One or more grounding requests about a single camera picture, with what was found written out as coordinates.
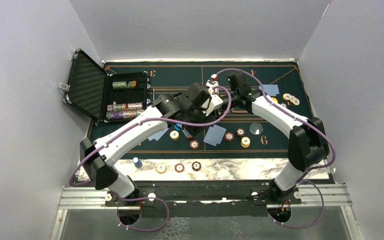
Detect blue card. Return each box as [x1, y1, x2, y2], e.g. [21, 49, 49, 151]
[154, 128, 169, 141]
[148, 132, 162, 141]
[203, 126, 217, 147]
[258, 84, 280, 97]
[212, 125, 226, 146]

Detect mixed chips row in case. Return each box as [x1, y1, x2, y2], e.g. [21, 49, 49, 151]
[106, 101, 144, 112]

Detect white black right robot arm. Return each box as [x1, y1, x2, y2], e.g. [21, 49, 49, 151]
[229, 90, 330, 204]

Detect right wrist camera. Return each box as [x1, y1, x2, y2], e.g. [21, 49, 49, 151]
[205, 71, 253, 95]

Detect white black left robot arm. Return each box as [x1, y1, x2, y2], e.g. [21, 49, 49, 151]
[79, 80, 223, 206]

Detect white round button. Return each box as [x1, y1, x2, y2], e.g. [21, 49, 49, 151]
[249, 122, 263, 136]

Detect blue poker chip stack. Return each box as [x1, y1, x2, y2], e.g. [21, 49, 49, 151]
[132, 157, 143, 169]

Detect brown poker chip stack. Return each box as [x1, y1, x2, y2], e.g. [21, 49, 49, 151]
[191, 161, 202, 172]

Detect purple chips row in case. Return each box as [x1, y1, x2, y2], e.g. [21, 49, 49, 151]
[106, 109, 144, 121]

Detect blue playing card deck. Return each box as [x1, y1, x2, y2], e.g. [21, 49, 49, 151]
[182, 129, 193, 139]

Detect blue round button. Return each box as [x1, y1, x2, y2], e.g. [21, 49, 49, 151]
[174, 123, 182, 131]

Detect yellow poker chip stack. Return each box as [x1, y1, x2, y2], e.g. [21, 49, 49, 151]
[156, 163, 167, 174]

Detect green chips in case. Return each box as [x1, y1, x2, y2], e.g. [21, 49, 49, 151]
[112, 80, 137, 90]

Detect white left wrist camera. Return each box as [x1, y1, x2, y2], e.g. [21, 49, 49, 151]
[201, 94, 223, 116]

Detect red poker chip stack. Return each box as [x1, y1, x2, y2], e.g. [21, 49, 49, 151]
[174, 163, 185, 173]

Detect black poker chip case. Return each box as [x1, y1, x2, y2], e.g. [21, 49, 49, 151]
[58, 48, 151, 124]

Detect green poker table mat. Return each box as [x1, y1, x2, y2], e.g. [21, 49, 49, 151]
[104, 61, 314, 160]

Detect black mounting rail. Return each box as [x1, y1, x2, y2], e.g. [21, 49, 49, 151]
[59, 180, 352, 220]

